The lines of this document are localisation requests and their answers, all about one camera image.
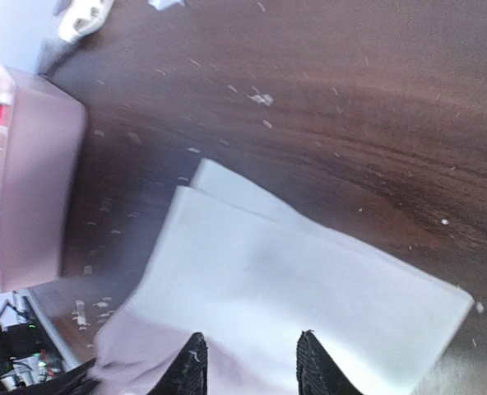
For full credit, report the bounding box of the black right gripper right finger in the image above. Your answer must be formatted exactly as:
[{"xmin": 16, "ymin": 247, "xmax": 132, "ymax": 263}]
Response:
[{"xmin": 296, "ymin": 331, "xmax": 361, "ymax": 395}]

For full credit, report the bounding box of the pink plastic organizer box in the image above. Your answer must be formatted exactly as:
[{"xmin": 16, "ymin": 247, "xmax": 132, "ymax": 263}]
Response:
[{"xmin": 0, "ymin": 65, "xmax": 87, "ymax": 292}]

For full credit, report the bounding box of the red rolled cloth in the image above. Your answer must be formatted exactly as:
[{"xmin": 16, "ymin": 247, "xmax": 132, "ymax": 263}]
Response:
[{"xmin": 0, "ymin": 103, "xmax": 12, "ymax": 128}]

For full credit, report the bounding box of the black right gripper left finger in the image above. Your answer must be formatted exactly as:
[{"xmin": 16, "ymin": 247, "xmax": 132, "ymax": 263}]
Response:
[{"xmin": 149, "ymin": 332, "xmax": 208, "ymax": 395}]

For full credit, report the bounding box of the aluminium front rail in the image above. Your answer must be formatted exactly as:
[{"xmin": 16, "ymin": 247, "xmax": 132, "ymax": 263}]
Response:
[{"xmin": 11, "ymin": 290, "xmax": 81, "ymax": 371}]

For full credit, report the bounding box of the pink white underwear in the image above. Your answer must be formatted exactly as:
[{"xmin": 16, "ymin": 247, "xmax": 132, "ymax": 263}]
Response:
[{"xmin": 90, "ymin": 159, "xmax": 474, "ymax": 394}]

